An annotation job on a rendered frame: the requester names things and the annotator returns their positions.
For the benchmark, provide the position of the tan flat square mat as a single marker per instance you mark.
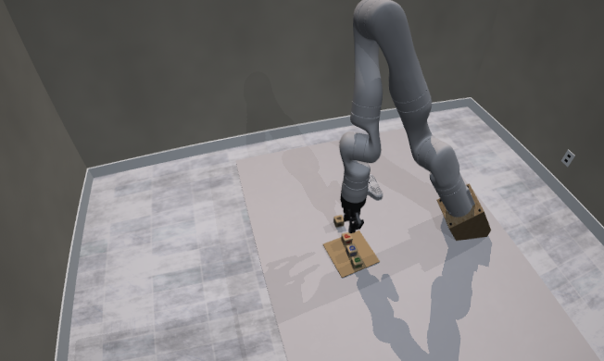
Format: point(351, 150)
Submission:
point(337, 252)

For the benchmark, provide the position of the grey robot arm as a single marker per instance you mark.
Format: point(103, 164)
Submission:
point(384, 23)

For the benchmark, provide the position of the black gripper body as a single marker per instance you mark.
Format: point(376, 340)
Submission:
point(354, 206)

